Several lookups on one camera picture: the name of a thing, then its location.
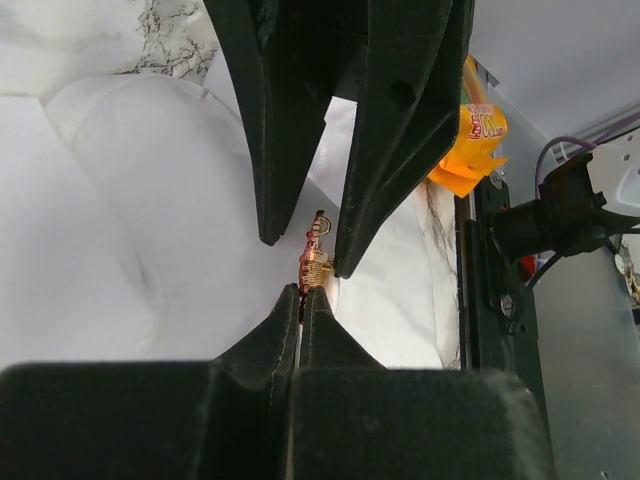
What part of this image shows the orange snack bag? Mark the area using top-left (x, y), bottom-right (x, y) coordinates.
top-left (427, 55), bottom-right (508, 198)

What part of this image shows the white shirt garment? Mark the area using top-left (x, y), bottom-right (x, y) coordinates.
top-left (0, 42), bottom-right (461, 371)

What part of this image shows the red gold brooch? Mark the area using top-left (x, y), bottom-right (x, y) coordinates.
top-left (298, 210), bottom-right (334, 306)

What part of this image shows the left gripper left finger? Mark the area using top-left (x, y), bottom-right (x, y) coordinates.
top-left (1, 285), bottom-right (299, 479)

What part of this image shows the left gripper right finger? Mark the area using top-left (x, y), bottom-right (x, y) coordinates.
top-left (259, 287), bottom-right (555, 479)

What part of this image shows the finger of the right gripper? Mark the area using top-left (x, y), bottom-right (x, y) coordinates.
top-left (334, 0), bottom-right (474, 278)
top-left (205, 1), bottom-right (350, 245)

